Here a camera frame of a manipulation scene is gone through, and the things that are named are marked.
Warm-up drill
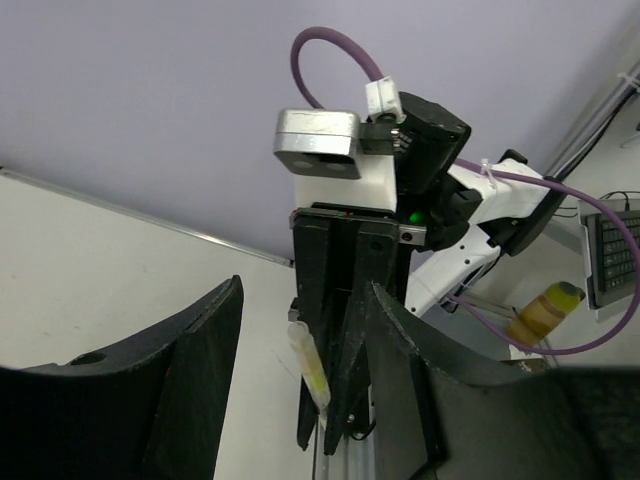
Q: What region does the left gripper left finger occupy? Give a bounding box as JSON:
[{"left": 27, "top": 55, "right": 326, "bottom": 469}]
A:
[{"left": 1, "top": 276, "right": 244, "bottom": 479}]

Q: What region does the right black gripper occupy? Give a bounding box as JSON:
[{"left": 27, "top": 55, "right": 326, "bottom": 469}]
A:
[{"left": 290, "top": 205, "right": 414, "bottom": 455}]

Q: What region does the yellow tape roll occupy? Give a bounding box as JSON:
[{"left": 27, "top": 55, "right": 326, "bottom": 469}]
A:
[{"left": 506, "top": 281, "right": 586, "bottom": 346}]

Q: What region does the black keyboard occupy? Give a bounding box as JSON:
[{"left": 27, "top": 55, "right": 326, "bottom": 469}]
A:
[{"left": 586, "top": 214, "right": 636, "bottom": 309}]

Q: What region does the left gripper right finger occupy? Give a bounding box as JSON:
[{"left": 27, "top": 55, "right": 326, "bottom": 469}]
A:
[{"left": 364, "top": 284, "right": 639, "bottom": 479}]

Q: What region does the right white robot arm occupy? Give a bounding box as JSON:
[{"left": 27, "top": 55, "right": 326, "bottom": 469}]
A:
[{"left": 273, "top": 92, "right": 560, "bottom": 454}]

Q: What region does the yellow highlighter pen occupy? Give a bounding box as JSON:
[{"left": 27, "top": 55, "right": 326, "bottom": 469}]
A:
[{"left": 287, "top": 321, "right": 331, "bottom": 428}]

